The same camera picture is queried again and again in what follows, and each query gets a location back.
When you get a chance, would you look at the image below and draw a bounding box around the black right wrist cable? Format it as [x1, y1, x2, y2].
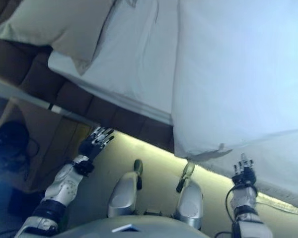
[225, 187, 236, 220]

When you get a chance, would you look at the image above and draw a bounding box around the grey robot torso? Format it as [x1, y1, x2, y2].
[56, 215, 237, 238]

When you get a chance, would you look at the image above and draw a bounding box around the white duvet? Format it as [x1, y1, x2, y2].
[170, 0, 298, 203]

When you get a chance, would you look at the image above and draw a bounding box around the left silver robot leg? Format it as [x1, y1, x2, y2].
[107, 159, 144, 219]

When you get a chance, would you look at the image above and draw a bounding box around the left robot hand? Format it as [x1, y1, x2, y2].
[78, 126, 115, 160]

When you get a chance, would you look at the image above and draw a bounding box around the right silver robot leg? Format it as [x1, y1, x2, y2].
[175, 162, 204, 229]

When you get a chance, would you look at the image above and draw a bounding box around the beige pillow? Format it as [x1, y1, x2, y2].
[0, 0, 115, 76]

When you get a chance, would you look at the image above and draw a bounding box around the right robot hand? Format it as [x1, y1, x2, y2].
[232, 153, 258, 185]

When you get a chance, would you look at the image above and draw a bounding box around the brown upholstered bed frame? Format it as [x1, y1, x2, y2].
[0, 37, 176, 156]

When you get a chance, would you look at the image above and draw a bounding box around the tan wooden nightstand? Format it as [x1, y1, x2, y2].
[0, 96, 96, 194]

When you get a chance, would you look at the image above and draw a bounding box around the silver robot leg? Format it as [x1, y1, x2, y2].
[175, 162, 204, 229]
[107, 159, 144, 219]

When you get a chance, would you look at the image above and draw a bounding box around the white fitted bed sheet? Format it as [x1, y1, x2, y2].
[47, 0, 180, 126]

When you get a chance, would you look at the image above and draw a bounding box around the white dome table lamp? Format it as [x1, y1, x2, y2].
[0, 120, 30, 157]

